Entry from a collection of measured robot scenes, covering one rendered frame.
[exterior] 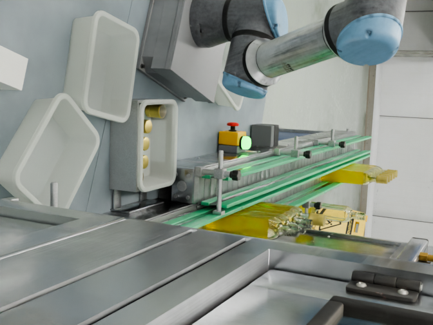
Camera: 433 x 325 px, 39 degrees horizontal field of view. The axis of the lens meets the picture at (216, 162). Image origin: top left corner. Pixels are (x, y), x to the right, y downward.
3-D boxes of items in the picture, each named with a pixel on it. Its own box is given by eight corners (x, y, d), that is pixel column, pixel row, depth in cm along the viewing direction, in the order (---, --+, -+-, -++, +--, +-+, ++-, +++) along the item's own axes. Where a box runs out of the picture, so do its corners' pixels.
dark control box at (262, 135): (249, 146, 229) (270, 147, 226) (250, 124, 228) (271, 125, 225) (258, 144, 237) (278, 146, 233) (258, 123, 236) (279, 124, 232)
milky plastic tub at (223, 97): (215, 112, 204) (239, 113, 201) (188, 75, 186) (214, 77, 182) (228, 68, 211) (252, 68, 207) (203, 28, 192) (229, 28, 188)
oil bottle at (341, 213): (296, 216, 246) (363, 226, 235) (297, 203, 245) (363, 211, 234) (301, 213, 251) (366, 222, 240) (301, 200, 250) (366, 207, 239)
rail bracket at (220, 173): (192, 211, 164) (235, 218, 158) (194, 148, 162) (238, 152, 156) (197, 209, 167) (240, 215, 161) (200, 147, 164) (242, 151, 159)
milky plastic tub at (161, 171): (110, 189, 152) (140, 193, 148) (111, 98, 149) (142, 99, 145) (148, 180, 167) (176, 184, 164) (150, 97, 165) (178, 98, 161)
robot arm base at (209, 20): (194, -20, 160) (229, -21, 155) (218, 2, 173) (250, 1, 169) (185, 37, 159) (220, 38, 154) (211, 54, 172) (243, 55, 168)
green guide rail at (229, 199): (200, 205, 168) (227, 208, 164) (200, 201, 168) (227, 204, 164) (355, 151, 324) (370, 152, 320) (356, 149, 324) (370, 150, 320)
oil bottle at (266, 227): (205, 231, 173) (276, 242, 164) (205, 211, 172) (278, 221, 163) (214, 227, 178) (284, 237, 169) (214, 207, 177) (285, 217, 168)
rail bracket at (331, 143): (312, 146, 257) (343, 148, 251) (312, 128, 256) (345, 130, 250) (314, 145, 261) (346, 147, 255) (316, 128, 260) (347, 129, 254)
